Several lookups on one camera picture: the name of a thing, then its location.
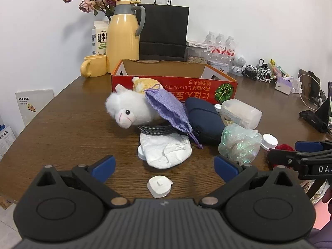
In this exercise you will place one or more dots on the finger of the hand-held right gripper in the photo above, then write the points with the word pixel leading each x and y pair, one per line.
pixel 308 146
pixel 285 158

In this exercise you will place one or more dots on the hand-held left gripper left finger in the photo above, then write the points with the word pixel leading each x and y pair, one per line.
pixel 105 167

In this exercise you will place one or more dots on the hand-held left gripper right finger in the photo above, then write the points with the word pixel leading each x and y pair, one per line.
pixel 225 168

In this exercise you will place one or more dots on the navy zip case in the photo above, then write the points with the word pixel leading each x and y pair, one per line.
pixel 205 119

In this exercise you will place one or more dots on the white round puck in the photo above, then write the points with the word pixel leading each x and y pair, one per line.
pixel 158 186

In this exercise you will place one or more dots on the white pouch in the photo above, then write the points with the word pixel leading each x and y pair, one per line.
pixel 168 150

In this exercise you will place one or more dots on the red cardboard box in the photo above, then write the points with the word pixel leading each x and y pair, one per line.
pixel 179 90

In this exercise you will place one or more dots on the red knitted flower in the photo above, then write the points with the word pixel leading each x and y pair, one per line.
pixel 284 147

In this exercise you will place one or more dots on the white ridged jar lid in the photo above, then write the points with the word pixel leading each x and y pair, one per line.
pixel 269 141

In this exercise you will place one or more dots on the iridescent plastic bag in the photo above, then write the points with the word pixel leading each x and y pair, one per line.
pixel 238 142

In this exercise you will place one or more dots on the black stand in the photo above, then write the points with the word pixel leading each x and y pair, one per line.
pixel 325 109

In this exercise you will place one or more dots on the translucent plastic container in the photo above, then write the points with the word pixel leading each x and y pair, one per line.
pixel 241 111

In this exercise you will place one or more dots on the purple tissue box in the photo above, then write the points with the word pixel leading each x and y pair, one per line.
pixel 282 85

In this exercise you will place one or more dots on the person's clothing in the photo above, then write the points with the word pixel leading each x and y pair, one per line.
pixel 323 236

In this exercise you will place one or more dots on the white alpaca plush toy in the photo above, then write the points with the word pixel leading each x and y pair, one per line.
pixel 132 106

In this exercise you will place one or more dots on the colourful snack packets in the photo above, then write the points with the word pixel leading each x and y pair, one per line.
pixel 277 68

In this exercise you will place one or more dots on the white booklet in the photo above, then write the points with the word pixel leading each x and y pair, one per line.
pixel 33 109

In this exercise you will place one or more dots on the yellow mug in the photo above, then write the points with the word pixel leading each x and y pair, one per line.
pixel 96 66

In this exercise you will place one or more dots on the blue white boxes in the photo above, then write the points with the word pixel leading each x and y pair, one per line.
pixel 6 140

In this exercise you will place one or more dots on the white printed tin box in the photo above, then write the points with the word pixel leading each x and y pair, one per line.
pixel 219 66

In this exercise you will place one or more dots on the white robot figurine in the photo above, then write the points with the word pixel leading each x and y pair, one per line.
pixel 238 62

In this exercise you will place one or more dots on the clear seed container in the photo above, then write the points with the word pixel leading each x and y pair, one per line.
pixel 197 54

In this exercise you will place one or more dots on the milk carton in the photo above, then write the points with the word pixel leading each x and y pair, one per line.
pixel 98 39

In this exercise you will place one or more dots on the yellow thermos jug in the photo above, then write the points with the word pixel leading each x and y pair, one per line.
pixel 123 36

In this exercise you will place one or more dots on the black paper bag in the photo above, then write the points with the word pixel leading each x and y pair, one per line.
pixel 163 28

